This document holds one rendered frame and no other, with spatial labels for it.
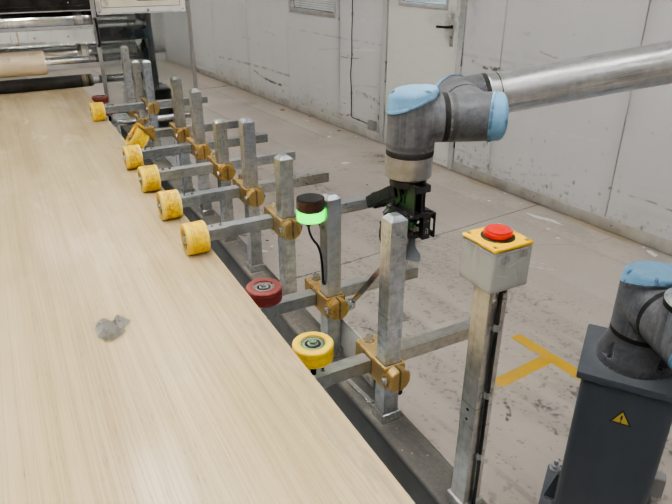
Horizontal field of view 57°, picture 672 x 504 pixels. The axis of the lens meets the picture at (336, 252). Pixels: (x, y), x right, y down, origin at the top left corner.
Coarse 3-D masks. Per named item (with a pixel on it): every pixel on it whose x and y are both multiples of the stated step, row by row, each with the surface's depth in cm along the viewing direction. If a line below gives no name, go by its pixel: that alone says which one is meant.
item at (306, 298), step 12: (408, 264) 157; (360, 276) 151; (408, 276) 155; (348, 288) 147; (372, 288) 151; (288, 300) 141; (300, 300) 142; (312, 300) 144; (264, 312) 138; (276, 312) 140
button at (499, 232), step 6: (486, 228) 86; (492, 228) 86; (498, 228) 86; (504, 228) 86; (510, 228) 86; (486, 234) 85; (492, 234) 85; (498, 234) 84; (504, 234) 84; (510, 234) 85; (498, 240) 85
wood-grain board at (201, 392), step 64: (0, 128) 261; (64, 128) 261; (0, 192) 192; (64, 192) 192; (128, 192) 192; (0, 256) 152; (64, 256) 152; (128, 256) 152; (192, 256) 152; (0, 320) 126; (64, 320) 126; (192, 320) 126; (256, 320) 126; (0, 384) 107; (64, 384) 107; (128, 384) 107; (192, 384) 107; (256, 384) 107; (0, 448) 94; (64, 448) 94; (128, 448) 94; (192, 448) 94; (256, 448) 94; (320, 448) 94
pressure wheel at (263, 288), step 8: (256, 280) 140; (264, 280) 140; (272, 280) 140; (248, 288) 136; (256, 288) 137; (264, 288) 137; (272, 288) 137; (280, 288) 137; (256, 296) 134; (264, 296) 134; (272, 296) 135; (280, 296) 137; (256, 304) 135; (264, 304) 135; (272, 304) 136
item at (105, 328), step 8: (104, 320) 124; (112, 320) 125; (120, 320) 124; (128, 320) 125; (96, 328) 122; (104, 328) 120; (112, 328) 122; (120, 328) 121; (104, 336) 120; (112, 336) 119
